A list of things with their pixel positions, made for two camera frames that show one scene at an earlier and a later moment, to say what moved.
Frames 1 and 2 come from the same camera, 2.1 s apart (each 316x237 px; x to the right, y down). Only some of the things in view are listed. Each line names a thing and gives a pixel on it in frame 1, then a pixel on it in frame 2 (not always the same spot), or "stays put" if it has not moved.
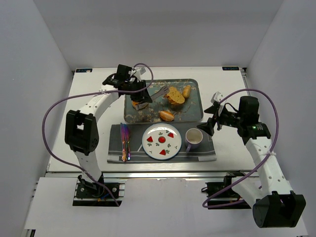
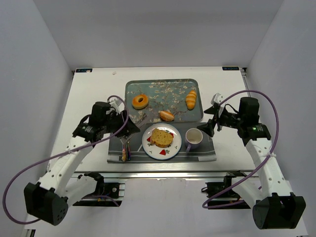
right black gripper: [215, 118] stays put
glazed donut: [139, 106] stays put
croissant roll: [186, 92] → [190, 99]
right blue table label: [230, 68] stays put
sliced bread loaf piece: [174, 96] → [161, 138]
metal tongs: [163, 91] → [125, 143]
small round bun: [166, 116] stays put
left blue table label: [84, 70] stays put
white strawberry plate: [161, 141] stays put
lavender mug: [193, 137] stays put
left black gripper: [139, 96] → [127, 126]
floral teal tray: [189, 111] stays put
